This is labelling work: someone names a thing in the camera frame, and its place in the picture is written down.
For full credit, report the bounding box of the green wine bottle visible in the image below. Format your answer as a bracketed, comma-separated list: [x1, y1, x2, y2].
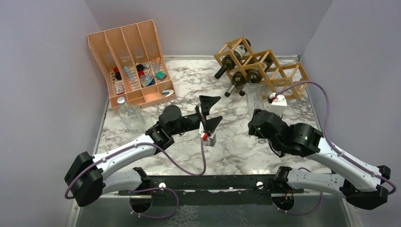
[214, 38, 251, 79]
[224, 71, 247, 97]
[242, 57, 273, 91]

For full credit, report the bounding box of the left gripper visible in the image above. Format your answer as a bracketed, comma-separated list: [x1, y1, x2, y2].
[170, 96, 223, 136]

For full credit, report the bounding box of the clear square glass bottle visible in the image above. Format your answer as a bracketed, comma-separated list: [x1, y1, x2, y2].
[245, 83, 265, 118]

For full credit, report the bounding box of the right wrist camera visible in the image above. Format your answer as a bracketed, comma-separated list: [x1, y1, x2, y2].
[267, 93, 288, 118]

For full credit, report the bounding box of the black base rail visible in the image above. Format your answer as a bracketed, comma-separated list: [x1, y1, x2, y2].
[118, 174, 303, 206]

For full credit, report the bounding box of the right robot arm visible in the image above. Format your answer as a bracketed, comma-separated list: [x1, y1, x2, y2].
[248, 109, 391, 210]

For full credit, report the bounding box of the wooden wine rack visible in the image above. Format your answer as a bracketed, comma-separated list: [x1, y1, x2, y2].
[214, 37, 309, 100]

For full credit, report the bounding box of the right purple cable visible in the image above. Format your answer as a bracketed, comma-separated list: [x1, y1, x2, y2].
[272, 81, 397, 195]

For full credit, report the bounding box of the clear glass bottle silver cap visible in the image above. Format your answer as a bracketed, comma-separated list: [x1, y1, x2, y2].
[117, 97, 138, 131]

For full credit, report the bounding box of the orange plastic file organizer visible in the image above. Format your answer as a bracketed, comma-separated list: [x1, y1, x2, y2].
[87, 20, 176, 112]

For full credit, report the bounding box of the red black small bottle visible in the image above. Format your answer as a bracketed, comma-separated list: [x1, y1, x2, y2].
[136, 63, 149, 79]

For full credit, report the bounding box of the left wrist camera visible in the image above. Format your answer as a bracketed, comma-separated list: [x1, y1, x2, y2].
[201, 132, 217, 147]

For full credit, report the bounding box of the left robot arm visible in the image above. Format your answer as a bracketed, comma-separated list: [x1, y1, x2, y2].
[64, 95, 223, 207]

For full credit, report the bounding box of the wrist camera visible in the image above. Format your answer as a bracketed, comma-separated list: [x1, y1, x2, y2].
[201, 132, 217, 147]
[267, 93, 288, 118]

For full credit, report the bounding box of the green small box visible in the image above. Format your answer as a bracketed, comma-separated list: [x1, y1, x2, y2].
[155, 71, 167, 81]

